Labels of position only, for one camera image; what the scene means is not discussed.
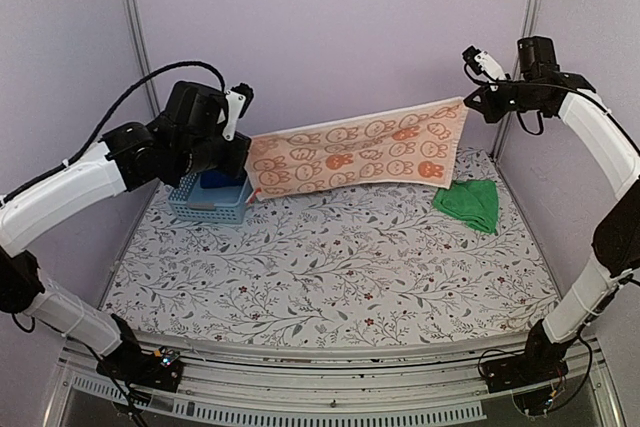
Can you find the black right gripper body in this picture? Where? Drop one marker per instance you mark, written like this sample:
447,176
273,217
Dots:
526,101

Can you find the blue rolled towel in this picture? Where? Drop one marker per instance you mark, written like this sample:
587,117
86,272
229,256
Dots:
213,179

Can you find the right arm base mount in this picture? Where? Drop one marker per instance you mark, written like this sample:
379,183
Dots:
542,360

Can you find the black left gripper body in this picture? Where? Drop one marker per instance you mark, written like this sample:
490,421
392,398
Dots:
201,156

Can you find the orange rabbit print towel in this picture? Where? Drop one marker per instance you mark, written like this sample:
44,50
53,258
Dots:
416,145

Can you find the green microfibre towel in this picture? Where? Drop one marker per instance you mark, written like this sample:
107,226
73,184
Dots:
474,202

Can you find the aluminium front rail frame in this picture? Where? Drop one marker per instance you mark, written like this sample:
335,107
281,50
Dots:
225,384

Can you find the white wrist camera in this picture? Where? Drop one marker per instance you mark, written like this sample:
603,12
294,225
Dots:
237,100
483,64

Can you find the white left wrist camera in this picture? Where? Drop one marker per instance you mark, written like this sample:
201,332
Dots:
237,100

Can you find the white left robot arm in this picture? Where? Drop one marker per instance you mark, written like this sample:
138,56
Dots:
25,217

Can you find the aluminium left corner post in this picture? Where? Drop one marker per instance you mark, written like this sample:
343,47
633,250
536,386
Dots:
136,31

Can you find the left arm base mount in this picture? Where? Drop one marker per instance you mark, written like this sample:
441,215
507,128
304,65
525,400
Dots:
161,370

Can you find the light blue plastic basket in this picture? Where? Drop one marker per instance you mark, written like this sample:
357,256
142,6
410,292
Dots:
189,202

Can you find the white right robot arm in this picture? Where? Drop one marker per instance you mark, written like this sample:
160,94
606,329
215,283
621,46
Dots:
587,161

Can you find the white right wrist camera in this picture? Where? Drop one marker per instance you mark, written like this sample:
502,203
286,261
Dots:
483,64

